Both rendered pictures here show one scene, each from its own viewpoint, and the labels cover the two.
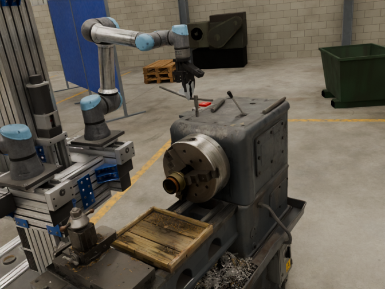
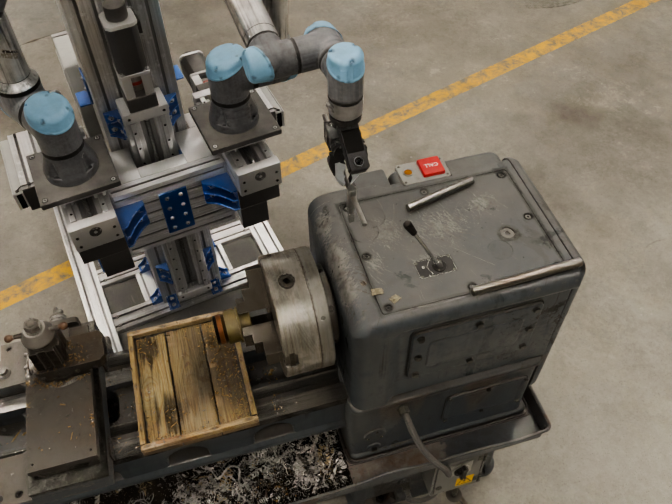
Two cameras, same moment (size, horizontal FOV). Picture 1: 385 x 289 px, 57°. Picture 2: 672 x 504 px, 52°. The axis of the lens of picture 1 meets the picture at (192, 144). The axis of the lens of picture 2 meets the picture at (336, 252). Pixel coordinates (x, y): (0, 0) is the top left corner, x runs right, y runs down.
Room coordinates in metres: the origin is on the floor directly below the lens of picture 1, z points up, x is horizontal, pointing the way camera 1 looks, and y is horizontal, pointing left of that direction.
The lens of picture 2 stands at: (0.80, -0.67, 2.56)
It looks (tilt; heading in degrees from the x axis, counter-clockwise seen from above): 51 degrees down; 36
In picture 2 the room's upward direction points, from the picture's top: straight up
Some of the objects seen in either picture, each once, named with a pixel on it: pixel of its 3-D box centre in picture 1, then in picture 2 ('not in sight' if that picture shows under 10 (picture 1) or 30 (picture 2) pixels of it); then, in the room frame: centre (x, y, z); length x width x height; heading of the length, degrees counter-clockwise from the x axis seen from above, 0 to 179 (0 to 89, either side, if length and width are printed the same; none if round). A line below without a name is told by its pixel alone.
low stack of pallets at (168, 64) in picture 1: (165, 70); not in sight; (9.85, 0.53, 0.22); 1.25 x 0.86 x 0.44; 162
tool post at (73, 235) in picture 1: (83, 234); (47, 347); (1.11, 0.44, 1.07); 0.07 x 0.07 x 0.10; 52
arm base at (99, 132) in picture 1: (95, 127); (232, 105); (1.96, 0.55, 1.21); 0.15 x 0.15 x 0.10
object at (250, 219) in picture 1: (238, 234); (414, 386); (1.86, -0.23, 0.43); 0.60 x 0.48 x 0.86; 142
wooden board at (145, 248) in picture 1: (161, 235); (190, 377); (1.31, 0.18, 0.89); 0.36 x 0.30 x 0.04; 52
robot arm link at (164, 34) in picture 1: (161, 38); (320, 49); (1.81, 0.09, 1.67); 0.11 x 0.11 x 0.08; 57
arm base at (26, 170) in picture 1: (25, 163); (66, 155); (1.52, 0.78, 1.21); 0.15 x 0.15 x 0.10
